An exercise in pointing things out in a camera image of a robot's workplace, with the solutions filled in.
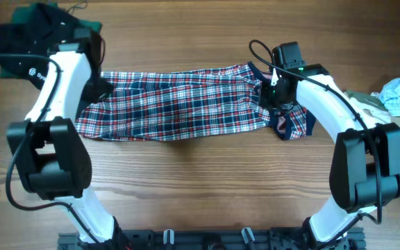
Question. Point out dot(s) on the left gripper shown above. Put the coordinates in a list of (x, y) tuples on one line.
[(103, 89)]

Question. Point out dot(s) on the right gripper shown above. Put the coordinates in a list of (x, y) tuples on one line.
[(266, 96)]

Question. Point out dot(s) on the plaid navy red shirt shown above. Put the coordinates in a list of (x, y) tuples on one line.
[(182, 105)]

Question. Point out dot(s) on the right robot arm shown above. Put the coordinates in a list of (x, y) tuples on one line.
[(365, 169)]

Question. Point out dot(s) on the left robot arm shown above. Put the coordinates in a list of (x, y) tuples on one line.
[(50, 165)]

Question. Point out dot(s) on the black polo shirt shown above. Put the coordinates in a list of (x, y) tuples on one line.
[(44, 26)]

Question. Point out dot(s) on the cream and tan garment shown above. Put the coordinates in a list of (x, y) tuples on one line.
[(372, 106)]

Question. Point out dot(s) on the green cloth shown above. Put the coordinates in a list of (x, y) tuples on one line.
[(21, 16)]

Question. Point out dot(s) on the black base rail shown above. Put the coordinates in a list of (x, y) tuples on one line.
[(274, 238)]

